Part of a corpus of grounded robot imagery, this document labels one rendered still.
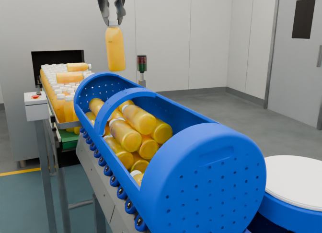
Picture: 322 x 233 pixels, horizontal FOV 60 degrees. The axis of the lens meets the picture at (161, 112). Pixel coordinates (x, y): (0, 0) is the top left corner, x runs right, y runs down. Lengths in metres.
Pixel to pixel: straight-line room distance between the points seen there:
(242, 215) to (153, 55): 5.18
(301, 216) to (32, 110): 1.17
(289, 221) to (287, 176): 0.13
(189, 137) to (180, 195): 0.11
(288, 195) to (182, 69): 5.34
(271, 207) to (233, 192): 0.18
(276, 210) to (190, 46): 5.38
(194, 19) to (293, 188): 5.40
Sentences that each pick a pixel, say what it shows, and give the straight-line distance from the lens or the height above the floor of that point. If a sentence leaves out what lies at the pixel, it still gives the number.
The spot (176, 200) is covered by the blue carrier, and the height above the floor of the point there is 1.12.
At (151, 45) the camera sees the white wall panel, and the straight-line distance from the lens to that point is 5.69.
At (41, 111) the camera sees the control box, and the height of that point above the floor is 1.04.
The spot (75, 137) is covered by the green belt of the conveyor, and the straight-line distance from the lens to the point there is 1.47.
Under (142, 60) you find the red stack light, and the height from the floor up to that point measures 1.23.
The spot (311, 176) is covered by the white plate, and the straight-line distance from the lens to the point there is 0.88.
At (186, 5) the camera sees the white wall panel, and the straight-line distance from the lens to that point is 5.96.
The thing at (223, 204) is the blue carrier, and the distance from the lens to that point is 0.62.
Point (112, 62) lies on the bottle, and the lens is 1.09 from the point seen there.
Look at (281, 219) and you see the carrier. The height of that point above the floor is 0.98.
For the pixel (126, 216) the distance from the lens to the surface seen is 0.83.
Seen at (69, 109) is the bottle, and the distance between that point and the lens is 1.51.
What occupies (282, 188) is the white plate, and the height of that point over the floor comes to 1.04.
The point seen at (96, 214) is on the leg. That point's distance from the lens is 1.51.
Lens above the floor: 1.42
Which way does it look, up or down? 17 degrees down
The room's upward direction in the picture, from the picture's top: straight up
